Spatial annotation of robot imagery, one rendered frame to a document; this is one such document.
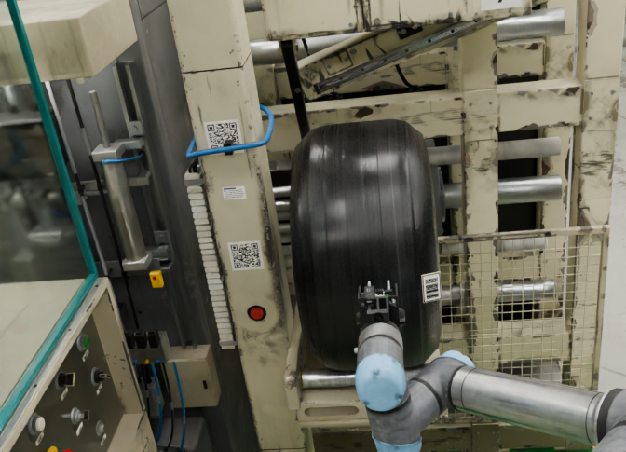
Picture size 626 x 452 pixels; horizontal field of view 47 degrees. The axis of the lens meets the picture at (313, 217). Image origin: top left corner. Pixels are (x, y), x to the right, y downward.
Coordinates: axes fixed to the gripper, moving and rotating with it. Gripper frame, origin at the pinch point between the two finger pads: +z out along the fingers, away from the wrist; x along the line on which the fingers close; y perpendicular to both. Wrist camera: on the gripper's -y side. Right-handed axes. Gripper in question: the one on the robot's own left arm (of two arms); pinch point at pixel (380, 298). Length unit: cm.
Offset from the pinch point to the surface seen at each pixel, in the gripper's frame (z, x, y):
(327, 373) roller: 19.0, 14.8, -28.4
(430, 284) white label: 3.0, -10.1, 0.8
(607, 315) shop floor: 172, -95, -102
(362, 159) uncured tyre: 15.9, 1.7, 24.1
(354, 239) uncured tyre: 4.3, 4.3, 11.3
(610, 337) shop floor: 156, -92, -104
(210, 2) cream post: 15, 28, 58
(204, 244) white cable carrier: 22.3, 40.0, 5.3
